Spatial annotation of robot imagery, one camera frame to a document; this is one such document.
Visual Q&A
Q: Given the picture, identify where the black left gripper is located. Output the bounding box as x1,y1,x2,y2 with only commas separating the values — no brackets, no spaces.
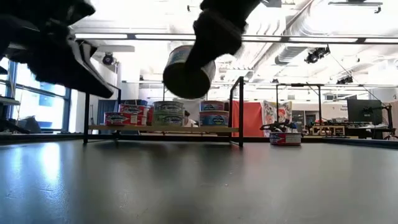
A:
0,14,114,99

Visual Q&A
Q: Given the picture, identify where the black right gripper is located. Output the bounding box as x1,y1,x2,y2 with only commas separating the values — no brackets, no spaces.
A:
185,11,243,74

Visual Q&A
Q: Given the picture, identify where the blue label fish can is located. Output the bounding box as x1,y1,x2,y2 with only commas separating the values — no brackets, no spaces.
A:
199,110,230,127
162,45,216,100

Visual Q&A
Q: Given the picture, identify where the red can silver lid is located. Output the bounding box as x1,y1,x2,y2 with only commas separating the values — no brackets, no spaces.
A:
200,100,226,112

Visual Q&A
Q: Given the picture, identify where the black ceiling spotlight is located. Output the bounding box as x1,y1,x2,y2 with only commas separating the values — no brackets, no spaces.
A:
101,52,114,67
303,45,331,65
336,75,354,85

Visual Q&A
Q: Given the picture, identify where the white hanging cloth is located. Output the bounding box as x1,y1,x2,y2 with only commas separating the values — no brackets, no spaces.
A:
183,98,202,119

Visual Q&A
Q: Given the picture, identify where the large window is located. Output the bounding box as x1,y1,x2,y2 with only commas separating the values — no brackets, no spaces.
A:
0,57,72,133

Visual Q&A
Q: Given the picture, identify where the person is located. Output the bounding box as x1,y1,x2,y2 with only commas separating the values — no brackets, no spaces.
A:
182,109,197,128

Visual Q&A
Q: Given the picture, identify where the dark chair back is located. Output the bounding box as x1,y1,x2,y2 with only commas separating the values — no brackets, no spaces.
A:
17,115,42,134

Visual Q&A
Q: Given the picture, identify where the orange hanging cloth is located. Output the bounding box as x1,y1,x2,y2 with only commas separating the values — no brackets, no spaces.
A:
232,101,264,138

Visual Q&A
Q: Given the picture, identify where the grey desk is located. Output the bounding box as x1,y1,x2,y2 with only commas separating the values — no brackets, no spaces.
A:
0,96,21,106

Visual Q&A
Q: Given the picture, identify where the black table mat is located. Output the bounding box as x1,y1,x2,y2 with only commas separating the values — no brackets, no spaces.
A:
0,139,398,224

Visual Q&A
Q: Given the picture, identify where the small wooden rack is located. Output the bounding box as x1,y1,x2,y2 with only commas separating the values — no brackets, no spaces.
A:
312,124,346,136

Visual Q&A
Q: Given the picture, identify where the black computer monitor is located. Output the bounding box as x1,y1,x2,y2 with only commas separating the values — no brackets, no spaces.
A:
347,99,383,126

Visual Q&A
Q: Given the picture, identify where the cluttered desk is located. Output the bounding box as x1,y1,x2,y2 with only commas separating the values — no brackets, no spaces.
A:
306,121,397,139

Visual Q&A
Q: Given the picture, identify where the wooden shelf with black frame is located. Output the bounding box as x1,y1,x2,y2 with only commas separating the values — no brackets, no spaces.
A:
83,76,245,147

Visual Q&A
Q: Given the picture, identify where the silver ventilation duct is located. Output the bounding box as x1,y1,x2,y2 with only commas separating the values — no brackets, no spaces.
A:
275,0,330,66

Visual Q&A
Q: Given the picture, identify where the black metal station frame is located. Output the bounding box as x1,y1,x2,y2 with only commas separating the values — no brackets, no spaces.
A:
275,83,324,123

